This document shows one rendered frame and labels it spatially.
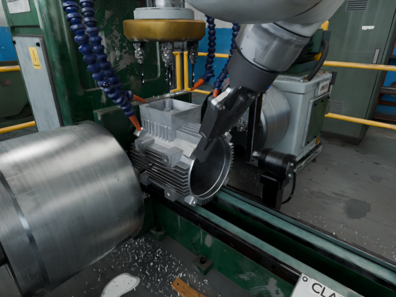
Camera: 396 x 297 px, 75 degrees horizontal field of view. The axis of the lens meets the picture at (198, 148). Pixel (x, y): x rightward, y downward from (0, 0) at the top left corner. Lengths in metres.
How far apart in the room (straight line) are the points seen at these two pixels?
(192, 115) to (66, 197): 0.35
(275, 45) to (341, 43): 3.24
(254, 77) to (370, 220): 0.67
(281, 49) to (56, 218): 0.37
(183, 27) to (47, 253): 0.44
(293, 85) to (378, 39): 2.64
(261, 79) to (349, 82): 3.22
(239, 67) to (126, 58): 0.47
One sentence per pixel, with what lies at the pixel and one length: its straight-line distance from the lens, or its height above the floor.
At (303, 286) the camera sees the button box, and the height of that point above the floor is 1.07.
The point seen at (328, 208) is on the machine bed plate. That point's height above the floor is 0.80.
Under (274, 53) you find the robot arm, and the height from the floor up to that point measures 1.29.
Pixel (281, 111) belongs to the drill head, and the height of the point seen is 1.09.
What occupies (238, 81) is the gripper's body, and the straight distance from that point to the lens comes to 0.40.
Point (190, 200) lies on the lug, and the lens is 0.60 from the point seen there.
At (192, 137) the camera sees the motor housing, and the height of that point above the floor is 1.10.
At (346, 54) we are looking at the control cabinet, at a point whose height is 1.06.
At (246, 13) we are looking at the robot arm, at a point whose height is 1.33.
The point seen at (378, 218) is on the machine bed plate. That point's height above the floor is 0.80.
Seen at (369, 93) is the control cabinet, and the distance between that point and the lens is 3.58.
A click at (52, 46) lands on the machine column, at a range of 0.71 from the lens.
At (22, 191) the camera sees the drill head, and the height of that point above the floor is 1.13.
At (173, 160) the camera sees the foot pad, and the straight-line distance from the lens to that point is 0.56.
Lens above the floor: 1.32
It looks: 25 degrees down
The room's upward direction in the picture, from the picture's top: straight up
